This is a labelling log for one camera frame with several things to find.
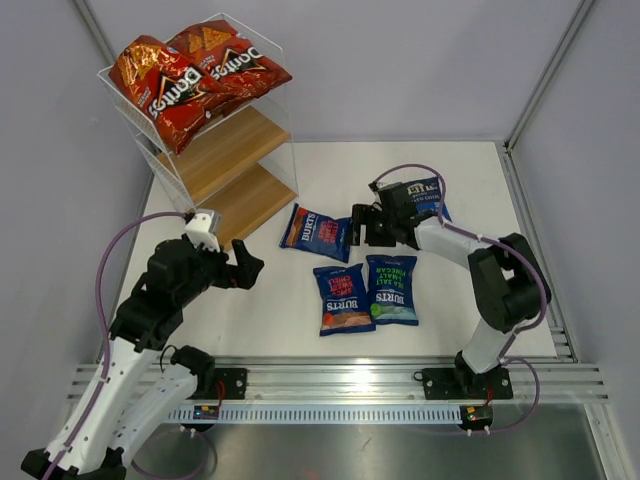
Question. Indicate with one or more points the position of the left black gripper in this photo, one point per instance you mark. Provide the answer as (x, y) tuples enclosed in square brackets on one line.
[(246, 271)]

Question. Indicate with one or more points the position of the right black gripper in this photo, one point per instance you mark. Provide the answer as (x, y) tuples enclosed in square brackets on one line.
[(363, 214)]

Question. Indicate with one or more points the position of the blue Burts chilli bag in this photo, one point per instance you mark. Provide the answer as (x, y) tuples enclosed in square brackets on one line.
[(345, 304), (317, 233)]

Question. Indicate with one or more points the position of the red Doritos bag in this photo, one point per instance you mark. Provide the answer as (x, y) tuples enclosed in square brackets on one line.
[(175, 94), (231, 59)]

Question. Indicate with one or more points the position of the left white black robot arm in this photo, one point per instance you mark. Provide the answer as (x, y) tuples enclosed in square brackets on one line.
[(106, 431)]

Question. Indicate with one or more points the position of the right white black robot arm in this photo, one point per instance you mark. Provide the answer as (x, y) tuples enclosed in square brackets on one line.
[(511, 294)]

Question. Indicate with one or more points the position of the blue Kettle vinegar chips bag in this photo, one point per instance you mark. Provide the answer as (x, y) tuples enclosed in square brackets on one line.
[(427, 196)]

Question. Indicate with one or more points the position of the blue Burts vinegar bag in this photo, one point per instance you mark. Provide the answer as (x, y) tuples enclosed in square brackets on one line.
[(390, 289)]

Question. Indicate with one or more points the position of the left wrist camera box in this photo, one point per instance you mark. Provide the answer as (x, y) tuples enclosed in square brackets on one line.
[(201, 230)]

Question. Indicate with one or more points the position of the white wire wooden shelf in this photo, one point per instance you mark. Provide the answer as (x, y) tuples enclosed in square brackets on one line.
[(241, 165)]

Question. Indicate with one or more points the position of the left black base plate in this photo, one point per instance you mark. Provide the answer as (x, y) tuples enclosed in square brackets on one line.
[(225, 383)]

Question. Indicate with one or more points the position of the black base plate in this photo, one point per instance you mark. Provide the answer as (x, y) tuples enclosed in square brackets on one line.
[(449, 383), (225, 383)]

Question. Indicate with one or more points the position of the aluminium mounting rail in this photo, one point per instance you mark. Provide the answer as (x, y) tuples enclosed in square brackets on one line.
[(317, 380)]

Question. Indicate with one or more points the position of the white slotted cable duct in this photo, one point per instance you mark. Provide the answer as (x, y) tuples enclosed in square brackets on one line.
[(421, 414)]

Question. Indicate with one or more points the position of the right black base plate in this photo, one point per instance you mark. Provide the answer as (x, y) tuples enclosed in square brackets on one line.
[(449, 383)]

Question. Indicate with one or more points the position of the right aluminium frame post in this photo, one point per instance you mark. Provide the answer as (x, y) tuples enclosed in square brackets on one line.
[(552, 67)]

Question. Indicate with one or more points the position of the aluminium frame post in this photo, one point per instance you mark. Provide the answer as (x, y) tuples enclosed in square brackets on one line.
[(552, 67), (89, 20)]

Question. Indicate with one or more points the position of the left aluminium frame post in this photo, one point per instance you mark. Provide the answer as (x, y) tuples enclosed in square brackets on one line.
[(89, 20)]

